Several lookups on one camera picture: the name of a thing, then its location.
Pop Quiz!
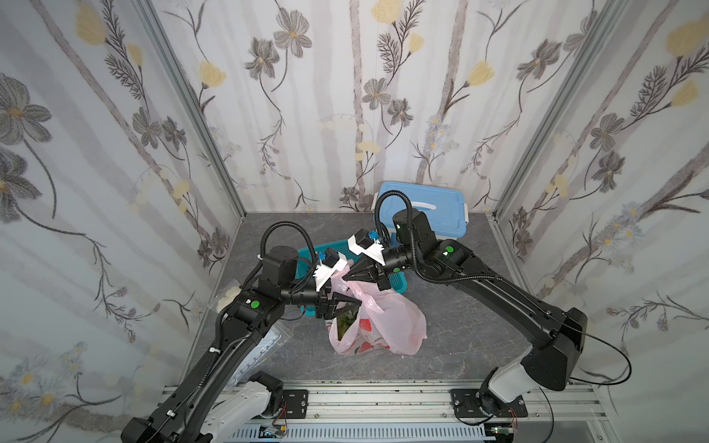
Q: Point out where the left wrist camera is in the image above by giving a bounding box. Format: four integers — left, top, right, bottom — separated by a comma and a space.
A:
313, 247, 347, 292

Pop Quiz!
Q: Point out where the teal plastic basket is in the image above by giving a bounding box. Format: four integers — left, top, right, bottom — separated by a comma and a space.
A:
295, 240, 408, 317

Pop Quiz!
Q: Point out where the blue face masks packet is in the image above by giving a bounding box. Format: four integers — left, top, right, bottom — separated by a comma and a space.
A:
226, 322, 293, 389

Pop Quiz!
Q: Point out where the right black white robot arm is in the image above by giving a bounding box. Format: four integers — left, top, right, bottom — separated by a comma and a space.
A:
345, 190, 588, 416

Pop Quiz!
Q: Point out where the white storage box blue lid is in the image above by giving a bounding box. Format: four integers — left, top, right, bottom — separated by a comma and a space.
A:
373, 181, 469, 240

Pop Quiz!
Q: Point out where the pineapple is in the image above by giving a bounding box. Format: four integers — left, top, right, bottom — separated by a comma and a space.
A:
337, 310, 358, 341

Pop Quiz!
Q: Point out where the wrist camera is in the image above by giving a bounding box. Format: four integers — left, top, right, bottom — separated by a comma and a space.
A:
347, 229, 385, 265
313, 247, 347, 292

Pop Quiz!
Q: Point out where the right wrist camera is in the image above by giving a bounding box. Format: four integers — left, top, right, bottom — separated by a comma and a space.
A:
347, 229, 385, 265

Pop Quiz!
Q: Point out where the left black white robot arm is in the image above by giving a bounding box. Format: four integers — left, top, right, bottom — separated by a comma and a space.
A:
121, 221, 361, 442

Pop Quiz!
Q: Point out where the white cotton packet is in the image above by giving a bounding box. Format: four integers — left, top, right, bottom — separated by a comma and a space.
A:
213, 280, 242, 313

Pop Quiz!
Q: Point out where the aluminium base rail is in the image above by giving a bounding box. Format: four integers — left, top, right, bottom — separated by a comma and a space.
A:
151, 378, 620, 442

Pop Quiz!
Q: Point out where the pink plastic bag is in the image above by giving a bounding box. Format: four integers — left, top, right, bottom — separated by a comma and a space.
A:
328, 261, 428, 356

